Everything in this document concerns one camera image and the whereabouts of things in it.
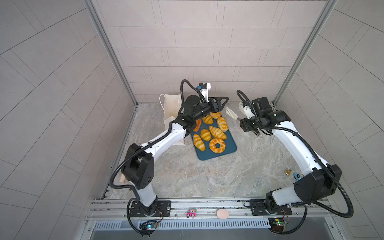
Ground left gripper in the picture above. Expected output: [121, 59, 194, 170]
[189, 97, 227, 124]

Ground white slotted tongs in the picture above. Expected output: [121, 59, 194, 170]
[226, 107, 262, 138]

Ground ring donut bread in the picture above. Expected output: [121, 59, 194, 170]
[209, 138, 226, 154]

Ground striped long bread front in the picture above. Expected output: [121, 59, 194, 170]
[193, 135, 206, 152]

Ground white paper gift bag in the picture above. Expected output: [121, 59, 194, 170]
[159, 94, 182, 132]

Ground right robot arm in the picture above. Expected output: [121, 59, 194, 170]
[238, 91, 353, 218]

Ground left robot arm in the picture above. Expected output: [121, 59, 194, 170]
[122, 96, 229, 216]

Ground round flower bread top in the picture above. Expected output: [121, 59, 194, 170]
[210, 112, 222, 120]

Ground striped bread right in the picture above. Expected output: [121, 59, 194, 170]
[217, 117, 229, 132]

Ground red-brown triangular bread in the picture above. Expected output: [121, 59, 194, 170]
[193, 119, 202, 132]

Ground croissant bread centre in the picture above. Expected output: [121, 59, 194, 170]
[209, 126, 227, 140]

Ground small striped bun upper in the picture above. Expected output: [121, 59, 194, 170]
[202, 115, 214, 125]

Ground small striped bun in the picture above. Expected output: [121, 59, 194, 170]
[202, 115, 214, 125]
[200, 129, 212, 141]

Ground small striped bun middle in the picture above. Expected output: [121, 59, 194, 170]
[200, 129, 212, 141]

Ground teal tray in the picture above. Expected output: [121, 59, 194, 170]
[191, 112, 238, 161]

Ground small brass bell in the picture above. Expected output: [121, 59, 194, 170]
[285, 169, 293, 176]

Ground blue toy car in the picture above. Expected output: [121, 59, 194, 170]
[294, 173, 302, 181]

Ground pink oval eraser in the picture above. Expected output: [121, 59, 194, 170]
[217, 209, 230, 220]

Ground right circuit board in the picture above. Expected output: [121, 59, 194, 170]
[268, 218, 289, 233]

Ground circuit board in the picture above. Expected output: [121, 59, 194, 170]
[140, 221, 159, 231]
[268, 218, 289, 233]

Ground pink toy car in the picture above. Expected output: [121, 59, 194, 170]
[186, 209, 197, 219]

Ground left circuit board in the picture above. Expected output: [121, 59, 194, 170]
[140, 221, 159, 231]

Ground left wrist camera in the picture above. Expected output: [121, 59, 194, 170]
[197, 83, 211, 102]

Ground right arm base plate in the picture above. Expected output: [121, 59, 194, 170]
[244, 199, 292, 216]

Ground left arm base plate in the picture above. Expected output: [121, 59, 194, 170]
[128, 200, 172, 218]

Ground aluminium rail frame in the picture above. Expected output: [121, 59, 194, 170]
[85, 198, 331, 230]

